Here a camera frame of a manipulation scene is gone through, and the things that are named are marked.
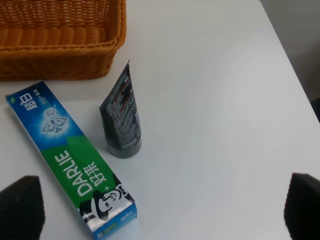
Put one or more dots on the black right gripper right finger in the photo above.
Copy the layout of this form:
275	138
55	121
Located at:
302	207

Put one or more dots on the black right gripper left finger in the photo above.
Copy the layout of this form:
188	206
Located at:
22	212

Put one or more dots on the black squeeze tube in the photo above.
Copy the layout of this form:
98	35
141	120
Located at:
120	118

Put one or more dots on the green blue toothpaste box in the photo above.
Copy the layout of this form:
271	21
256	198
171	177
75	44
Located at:
99	197

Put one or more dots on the orange wicker basket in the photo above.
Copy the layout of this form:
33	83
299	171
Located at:
60	39

